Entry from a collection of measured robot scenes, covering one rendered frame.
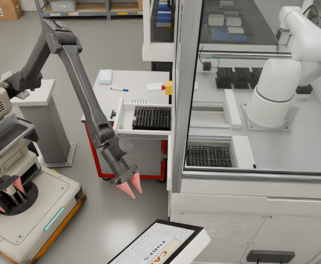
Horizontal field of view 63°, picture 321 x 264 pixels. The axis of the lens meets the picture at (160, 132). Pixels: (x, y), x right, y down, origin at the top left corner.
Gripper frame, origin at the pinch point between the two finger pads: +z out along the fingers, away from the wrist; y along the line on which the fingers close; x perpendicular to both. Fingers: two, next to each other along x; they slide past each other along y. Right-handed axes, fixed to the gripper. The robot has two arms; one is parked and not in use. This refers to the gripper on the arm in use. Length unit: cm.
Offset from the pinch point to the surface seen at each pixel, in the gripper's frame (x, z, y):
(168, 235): -10.6, 15.0, -2.4
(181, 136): -16.0, -9.2, 18.8
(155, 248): -11.0, 15.0, -8.3
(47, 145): 151, -51, 9
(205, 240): -23.5, 18.4, 1.7
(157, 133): 38, -12, 43
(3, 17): 389, -321, 107
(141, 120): 45, -23, 42
